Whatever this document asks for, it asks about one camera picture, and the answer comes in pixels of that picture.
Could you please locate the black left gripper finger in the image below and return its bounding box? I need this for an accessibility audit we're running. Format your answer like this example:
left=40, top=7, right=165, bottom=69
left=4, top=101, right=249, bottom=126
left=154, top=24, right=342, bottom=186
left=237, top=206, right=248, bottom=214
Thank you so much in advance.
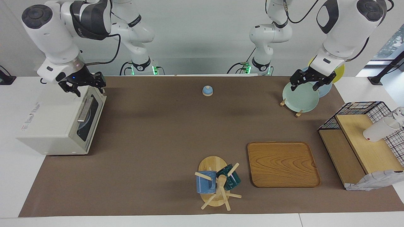
left=312, top=81, right=329, bottom=92
left=290, top=77, right=303, bottom=92

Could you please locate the cream toaster oven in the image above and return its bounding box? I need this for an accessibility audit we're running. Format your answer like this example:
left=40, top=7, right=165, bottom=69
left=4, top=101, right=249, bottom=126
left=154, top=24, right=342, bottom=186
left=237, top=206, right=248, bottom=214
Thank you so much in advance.
left=16, top=86, right=107, bottom=155

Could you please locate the light blue racked plate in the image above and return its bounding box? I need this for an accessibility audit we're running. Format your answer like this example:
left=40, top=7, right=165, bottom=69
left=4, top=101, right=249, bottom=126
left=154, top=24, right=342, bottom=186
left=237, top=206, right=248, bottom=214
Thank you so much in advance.
left=301, top=66, right=332, bottom=98

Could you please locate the pale green plate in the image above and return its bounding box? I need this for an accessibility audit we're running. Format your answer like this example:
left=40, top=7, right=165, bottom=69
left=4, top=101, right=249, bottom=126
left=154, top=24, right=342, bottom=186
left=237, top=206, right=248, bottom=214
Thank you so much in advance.
left=282, top=81, right=320, bottom=113

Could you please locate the yellow plate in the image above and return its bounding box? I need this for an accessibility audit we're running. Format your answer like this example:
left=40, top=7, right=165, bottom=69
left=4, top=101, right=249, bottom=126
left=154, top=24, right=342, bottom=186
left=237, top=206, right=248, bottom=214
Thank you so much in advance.
left=308, top=57, right=345, bottom=84

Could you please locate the wooden plate rack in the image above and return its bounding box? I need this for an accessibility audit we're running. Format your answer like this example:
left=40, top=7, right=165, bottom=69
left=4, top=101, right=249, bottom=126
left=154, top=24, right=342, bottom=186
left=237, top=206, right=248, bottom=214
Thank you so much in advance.
left=280, top=98, right=303, bottom=118

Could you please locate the black stand base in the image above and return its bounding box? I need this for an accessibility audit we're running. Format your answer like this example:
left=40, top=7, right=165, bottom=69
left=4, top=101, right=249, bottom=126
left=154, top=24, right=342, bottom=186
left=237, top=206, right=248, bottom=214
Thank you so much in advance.
left=368, top=50, right=404, bottom=85

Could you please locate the black desk device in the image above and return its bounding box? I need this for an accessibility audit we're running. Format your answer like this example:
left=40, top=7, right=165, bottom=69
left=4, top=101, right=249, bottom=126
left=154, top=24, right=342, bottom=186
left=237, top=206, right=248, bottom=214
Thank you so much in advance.
left=0, top=65, right=17, bottom=85

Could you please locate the white paper cup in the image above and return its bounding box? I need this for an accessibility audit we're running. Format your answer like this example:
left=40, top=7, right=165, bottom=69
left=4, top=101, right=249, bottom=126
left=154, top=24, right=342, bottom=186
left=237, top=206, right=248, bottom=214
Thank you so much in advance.
left=363, top=117, right=401, bottom=142

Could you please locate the brown table mat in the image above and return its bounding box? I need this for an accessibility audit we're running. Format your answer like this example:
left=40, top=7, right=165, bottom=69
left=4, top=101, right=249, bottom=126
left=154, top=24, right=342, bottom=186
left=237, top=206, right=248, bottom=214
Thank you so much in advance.
left=18, top=76, right=404, bottom=217

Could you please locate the brown wooden tray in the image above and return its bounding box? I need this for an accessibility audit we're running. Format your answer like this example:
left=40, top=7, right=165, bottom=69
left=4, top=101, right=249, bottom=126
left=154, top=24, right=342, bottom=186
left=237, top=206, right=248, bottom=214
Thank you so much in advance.
left=247, top=142, right=321, bottom=188

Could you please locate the clear glass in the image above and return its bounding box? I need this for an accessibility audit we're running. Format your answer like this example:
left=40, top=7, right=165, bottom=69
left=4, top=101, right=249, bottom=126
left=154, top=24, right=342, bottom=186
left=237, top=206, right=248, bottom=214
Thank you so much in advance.
left=391, top=107, right=404, bottom=126

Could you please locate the wooden mug tree stand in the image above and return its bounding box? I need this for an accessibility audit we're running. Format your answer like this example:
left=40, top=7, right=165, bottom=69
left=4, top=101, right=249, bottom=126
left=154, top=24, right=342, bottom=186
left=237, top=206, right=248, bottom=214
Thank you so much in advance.
left=194, top=156, right=242, bottom=211

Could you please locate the dark green mug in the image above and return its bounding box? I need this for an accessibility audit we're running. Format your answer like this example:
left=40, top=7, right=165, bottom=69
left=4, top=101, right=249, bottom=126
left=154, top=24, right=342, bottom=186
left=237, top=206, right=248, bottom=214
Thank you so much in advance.
left=216, top=164, right=241, bottom=191

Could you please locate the blue mug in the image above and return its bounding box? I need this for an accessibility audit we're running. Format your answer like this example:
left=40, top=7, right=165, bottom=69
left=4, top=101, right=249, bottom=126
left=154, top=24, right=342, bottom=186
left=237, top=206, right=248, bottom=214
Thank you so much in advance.
left=196, top=171, right=217, bottom=194

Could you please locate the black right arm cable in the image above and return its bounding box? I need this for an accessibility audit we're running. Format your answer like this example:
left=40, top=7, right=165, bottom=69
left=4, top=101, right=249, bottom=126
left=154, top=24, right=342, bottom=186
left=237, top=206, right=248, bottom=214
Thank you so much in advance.
left=85, top=33, right=122, bottom=67

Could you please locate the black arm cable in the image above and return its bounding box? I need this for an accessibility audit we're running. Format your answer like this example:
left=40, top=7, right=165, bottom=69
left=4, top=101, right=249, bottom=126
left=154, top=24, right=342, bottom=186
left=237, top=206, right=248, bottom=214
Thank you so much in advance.
left=85, top=33, right=122, bottom=67
left=282, top=0, right=395, bottom=62

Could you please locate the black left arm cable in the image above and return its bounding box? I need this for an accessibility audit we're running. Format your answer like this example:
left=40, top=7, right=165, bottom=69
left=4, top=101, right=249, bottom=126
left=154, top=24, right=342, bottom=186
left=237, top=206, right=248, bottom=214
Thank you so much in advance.
left=282, top=0, right=395, bottom=62

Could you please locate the wire and wood shelf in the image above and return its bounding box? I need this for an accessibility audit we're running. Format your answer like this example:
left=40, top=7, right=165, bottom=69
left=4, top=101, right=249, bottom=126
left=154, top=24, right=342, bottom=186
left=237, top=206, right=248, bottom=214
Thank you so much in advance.
left=318, top=101, right=404, bottom=191

